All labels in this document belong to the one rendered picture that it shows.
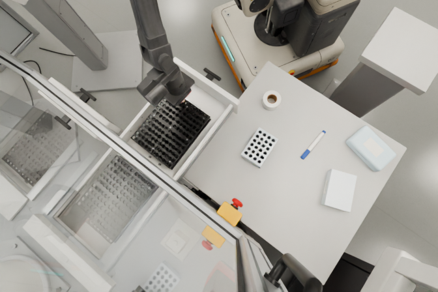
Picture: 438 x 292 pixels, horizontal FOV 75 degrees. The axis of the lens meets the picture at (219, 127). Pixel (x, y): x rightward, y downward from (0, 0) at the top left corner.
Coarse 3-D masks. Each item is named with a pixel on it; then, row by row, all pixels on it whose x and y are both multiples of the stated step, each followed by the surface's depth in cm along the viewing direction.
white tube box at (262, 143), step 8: (256, 136) 109; (264, 136) 109; (272, 136) 105; (248, 144) 105; (256, 144) 105; (264, 144) 105; (272, 144) 104; (248, 152) 104; (256, 152) 104; (264, 152) 105; (248, 160) 106; (256, 160) 103; (264, 160) 103
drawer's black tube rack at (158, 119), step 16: (160, 112) 99; (176, 112) 99; (192, 112) 98; (144, 128) 98; (160, 128) 98; (176, 128) 97; (192, 128) 97; (144, 144) 99; (160, 144) 99; (176, 144) 99; (160, 160) 95; (176, 160) 95
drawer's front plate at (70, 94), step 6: (54, 84) 101; (60, 84) 101; (66, 90) 100; (72, 96) 99; (78, 96) 110; (78, 102) 98; (84, 102) 100; (84, 108) 98; (90, 108) 98; (96, 114) 97; (102, 120) 96; (108, 126) 97; (114, 126) 101
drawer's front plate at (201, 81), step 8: (184, 64) 100; (184, 72) 104; (192, 72) 99; (200, 80) 99; (208, 80) 98; (208, 88) 101; (216, 88) 97; (216, 96) 103; (224, 96) 97; (232, 96) 96; (224, 104) 105; (232, 104) 99; (240, 104) 98
